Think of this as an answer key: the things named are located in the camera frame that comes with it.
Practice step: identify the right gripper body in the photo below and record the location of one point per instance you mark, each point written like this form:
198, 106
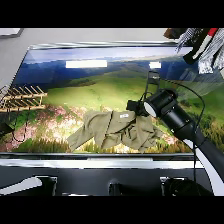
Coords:
136, 107

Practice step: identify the olive green shirt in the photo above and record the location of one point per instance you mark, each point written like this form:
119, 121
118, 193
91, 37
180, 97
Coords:
116, 131

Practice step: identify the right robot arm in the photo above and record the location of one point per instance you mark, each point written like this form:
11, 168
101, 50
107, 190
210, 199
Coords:
181, 121

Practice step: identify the heap of clothes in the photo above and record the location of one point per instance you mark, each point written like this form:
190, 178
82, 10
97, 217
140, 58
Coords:
203, 46

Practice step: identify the wooden hanger rack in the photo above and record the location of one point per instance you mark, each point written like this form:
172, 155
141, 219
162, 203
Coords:
23, 98

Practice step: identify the silver frame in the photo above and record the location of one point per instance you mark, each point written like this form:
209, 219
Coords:
100, 164

